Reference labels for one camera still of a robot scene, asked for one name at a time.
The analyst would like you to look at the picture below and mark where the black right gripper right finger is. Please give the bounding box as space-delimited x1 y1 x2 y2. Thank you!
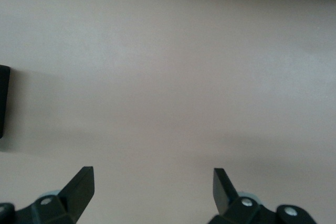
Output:
208 167 279 224

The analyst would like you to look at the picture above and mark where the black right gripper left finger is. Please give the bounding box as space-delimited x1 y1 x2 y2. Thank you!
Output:
15 166 96 224

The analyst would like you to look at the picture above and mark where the black rectangular plastic box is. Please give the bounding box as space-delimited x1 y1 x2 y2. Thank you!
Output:
0 65 11 140

